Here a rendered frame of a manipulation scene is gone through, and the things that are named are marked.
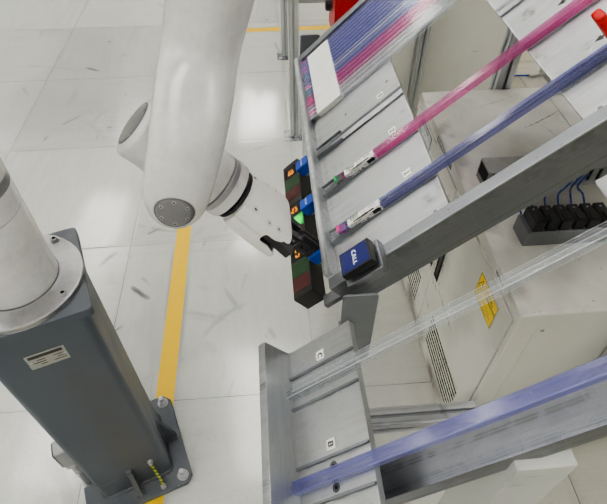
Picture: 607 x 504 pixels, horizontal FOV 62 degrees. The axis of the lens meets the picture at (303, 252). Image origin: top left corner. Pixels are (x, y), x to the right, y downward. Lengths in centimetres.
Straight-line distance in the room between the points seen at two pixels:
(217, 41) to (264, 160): 160
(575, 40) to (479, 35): 149
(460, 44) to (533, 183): 161
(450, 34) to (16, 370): 187
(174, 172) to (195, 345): 104
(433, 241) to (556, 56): 29
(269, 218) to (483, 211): 28
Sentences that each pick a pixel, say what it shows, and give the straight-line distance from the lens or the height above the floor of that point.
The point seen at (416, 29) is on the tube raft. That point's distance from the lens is 100.
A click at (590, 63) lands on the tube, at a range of 73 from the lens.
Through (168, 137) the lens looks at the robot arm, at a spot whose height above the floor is 99.
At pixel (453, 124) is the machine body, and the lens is 128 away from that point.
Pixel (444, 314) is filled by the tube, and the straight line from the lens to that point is 53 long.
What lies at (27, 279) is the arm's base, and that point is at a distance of 80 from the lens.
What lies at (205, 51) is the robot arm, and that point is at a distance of 57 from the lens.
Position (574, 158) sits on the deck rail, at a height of 94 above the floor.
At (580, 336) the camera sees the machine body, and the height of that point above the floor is 54.
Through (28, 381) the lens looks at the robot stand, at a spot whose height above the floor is 57.
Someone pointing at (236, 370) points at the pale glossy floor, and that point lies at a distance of 150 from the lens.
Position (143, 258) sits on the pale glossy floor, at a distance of 182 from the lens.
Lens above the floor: 130
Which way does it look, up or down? 48 degrees down
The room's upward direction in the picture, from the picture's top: straight up
